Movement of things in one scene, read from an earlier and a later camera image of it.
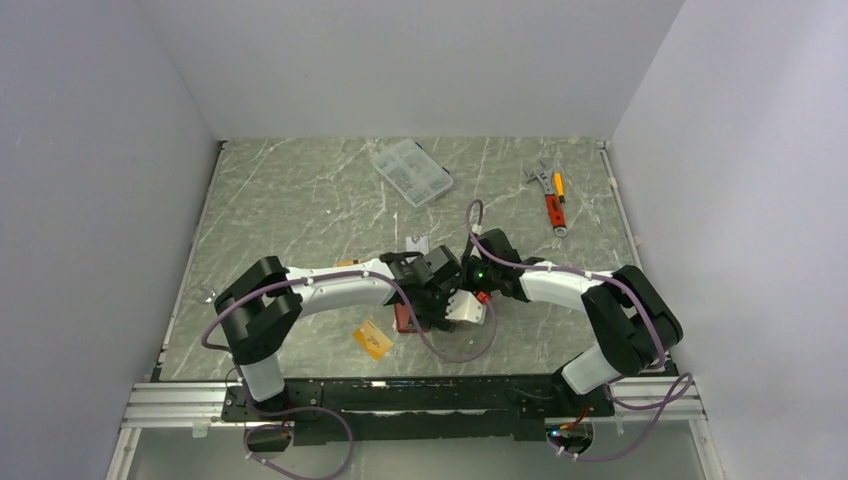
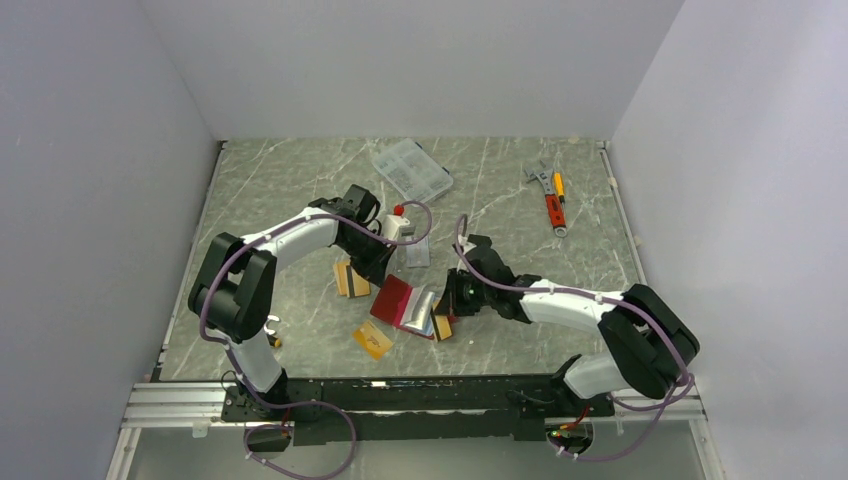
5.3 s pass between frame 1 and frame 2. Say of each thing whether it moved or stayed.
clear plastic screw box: stayed
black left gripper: moved
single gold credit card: stayed
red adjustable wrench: stayed
